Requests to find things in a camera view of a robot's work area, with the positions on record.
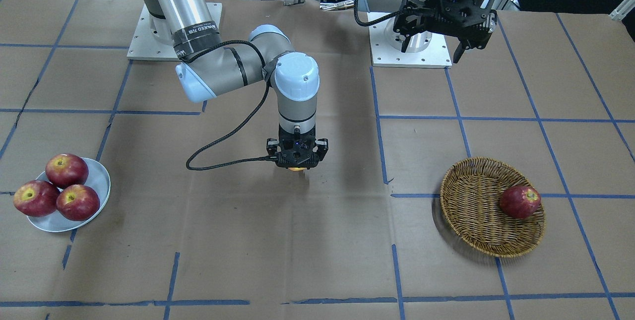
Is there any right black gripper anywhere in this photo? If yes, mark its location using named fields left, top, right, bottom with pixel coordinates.
left=266, top=127, right=329, bottom=168

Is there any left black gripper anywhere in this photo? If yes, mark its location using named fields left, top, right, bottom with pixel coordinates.
left=393, top=0, right=498, bottom=63

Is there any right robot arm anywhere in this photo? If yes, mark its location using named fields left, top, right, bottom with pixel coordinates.
left=144, top=0, right=328, bottom=169

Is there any woven wicker basket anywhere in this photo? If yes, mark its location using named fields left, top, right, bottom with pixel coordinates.
left=439, top=157, right=546, bottom=257

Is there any dark red apple in basket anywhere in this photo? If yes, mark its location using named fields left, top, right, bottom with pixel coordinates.
left=499, top=185, right=542, bottom=220

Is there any light blue plate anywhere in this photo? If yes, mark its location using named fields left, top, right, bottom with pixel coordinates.
left=26, top=157, right=111, bottom=232

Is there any red apple plate front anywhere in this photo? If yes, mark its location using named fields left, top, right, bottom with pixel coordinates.
left=55, top=185, right=101, bottom=221

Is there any red apple plate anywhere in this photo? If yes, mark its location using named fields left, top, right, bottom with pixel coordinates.
left=45, top=153, right=89, bottom=189
left=13, top=180, right=61, bottom=217
left=55, top=185, right=101, bottom=221

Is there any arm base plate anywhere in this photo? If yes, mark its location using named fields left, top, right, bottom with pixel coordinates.
left=368, top=18, right=453, bottom=68
left=127, top=1, right=223, bottom=62

